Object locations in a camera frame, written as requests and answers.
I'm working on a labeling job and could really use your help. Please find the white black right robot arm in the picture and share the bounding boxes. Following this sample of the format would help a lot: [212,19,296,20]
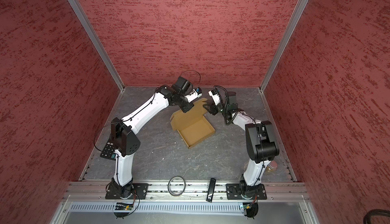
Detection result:
[203,85,279,193]

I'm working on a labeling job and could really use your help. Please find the black desk calculator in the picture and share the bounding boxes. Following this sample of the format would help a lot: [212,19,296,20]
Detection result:
[100,142,116,161]

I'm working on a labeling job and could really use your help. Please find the black rectangular remote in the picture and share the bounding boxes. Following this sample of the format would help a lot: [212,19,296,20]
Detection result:
[206,178,216,203]

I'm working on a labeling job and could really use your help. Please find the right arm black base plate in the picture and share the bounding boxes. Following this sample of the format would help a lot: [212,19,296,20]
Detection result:
[225,183,267,200]

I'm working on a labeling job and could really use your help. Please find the black cable bottom right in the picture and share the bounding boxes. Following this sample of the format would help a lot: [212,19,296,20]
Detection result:
[363,209,390,224]

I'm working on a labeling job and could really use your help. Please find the jar with pink lid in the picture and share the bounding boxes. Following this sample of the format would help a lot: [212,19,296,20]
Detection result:
[265,160,278,173]

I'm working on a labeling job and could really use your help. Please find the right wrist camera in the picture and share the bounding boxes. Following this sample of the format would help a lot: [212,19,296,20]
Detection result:
[208,89,222,106]

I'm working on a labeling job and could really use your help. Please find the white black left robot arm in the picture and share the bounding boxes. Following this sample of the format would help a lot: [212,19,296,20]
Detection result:
[105,76,202,199]

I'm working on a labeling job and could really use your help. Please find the brown cardboard box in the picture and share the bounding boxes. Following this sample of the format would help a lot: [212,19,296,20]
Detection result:
[170,98,215,149]

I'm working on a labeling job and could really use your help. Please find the aluminium front frame rail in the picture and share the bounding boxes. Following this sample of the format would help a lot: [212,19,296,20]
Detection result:
[61,180,311,203]

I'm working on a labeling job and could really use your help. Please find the right rear aluminium corner post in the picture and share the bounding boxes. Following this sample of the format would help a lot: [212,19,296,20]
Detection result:
[260,0,309,93]

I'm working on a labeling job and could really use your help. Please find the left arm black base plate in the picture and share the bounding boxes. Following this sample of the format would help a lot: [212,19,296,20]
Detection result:
[105,181,149,200]

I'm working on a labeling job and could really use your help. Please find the aluminium corner post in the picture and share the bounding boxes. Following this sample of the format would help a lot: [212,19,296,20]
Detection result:
[67,0,126,92]
[260,0,309,93]

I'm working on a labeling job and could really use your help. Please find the black cable ring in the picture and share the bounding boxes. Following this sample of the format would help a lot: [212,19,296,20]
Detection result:
[167,176,186,197]

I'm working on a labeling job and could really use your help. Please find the left rear aluminium corner post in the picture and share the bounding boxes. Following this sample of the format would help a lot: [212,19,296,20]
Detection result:
[67,0,126,92]

